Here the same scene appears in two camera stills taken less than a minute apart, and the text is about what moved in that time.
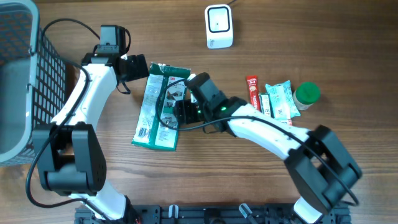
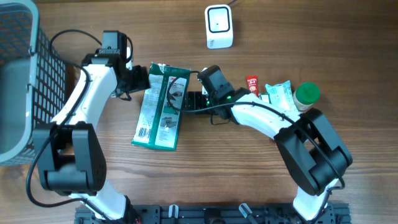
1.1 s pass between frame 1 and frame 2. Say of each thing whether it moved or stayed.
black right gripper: moved
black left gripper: moved
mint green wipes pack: stayed
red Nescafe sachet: stayed
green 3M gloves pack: stayed
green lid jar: stayed
